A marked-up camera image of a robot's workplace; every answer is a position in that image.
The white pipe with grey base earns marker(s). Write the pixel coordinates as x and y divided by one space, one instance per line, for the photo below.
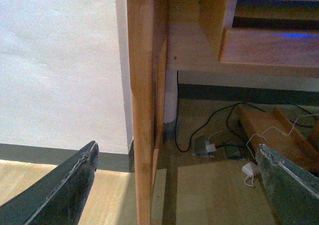
170 104

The wooden keyboard drawer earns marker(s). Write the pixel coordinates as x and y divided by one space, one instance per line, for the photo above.
273 32

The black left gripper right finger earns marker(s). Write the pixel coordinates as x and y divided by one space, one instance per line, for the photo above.
293 191

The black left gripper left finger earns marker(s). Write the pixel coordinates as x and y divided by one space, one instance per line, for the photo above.
59 197

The grey power strip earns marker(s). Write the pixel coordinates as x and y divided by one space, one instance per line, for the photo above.
199 148

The wooden desk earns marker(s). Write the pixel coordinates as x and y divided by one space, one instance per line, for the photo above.
148 33

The white charger with cord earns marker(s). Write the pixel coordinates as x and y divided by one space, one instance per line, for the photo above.
251 170

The white plug adapter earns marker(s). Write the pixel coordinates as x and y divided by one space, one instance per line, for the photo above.
210 147

